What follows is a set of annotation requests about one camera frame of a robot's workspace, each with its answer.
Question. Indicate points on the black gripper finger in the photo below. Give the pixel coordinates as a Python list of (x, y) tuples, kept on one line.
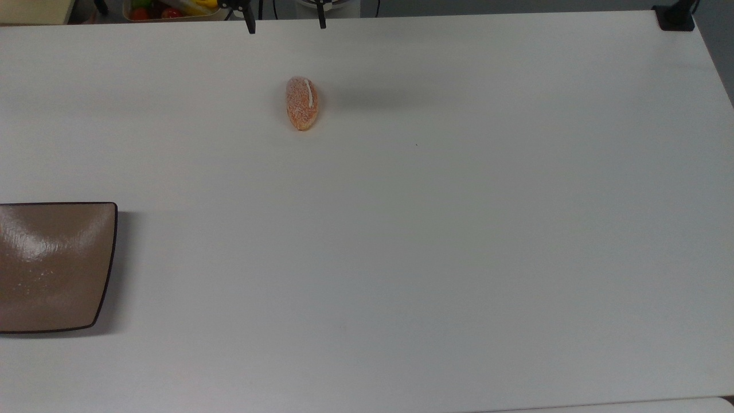
[(321, 14), (249, 22)]

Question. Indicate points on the sugared orange bread roll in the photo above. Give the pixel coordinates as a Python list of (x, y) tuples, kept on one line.
[(301, 106)]

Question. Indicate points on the square brown ceramic plate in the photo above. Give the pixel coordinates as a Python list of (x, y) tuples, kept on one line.
[(51, 264)]

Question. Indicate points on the yellow toy banana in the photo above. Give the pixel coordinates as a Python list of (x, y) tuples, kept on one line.
[(205, 3)]

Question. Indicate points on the red toy tomato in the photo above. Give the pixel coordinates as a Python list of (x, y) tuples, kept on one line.
[(171, 12), (138, 13)]

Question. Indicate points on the beige box of toy food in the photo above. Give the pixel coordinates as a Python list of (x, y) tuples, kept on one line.
[(129, 16)]

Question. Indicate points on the beige cabinet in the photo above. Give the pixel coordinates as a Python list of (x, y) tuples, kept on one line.
[(31, 10)]

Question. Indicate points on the black table clamp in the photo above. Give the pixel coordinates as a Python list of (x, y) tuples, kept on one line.
[(675, 18)]

